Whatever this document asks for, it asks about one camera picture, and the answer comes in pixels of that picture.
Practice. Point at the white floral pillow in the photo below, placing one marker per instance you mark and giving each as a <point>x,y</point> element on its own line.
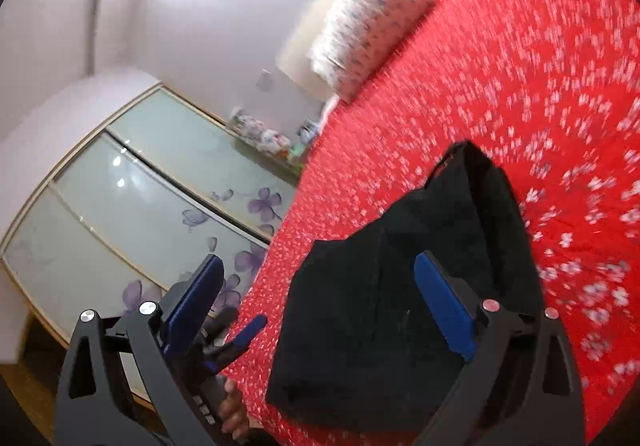
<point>356,38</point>

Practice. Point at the white wall switch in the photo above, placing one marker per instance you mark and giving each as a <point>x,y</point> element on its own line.
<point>265,80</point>

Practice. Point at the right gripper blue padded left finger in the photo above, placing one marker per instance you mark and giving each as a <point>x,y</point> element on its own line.
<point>186,305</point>

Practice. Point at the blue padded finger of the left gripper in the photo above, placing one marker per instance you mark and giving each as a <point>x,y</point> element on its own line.
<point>222,357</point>

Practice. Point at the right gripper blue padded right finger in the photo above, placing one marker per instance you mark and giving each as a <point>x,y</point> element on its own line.
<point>452,303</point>

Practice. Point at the floral sliding wardrobe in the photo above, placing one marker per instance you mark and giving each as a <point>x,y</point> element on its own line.
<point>138,207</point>

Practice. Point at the bedside table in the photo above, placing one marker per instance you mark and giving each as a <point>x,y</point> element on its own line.
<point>306,134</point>

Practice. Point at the red floral bedspread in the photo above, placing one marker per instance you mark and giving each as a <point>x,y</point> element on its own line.
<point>549,89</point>

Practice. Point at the black pants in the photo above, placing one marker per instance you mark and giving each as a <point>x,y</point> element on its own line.
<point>358,348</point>

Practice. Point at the left hand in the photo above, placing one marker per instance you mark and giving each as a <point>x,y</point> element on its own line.
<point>233,412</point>

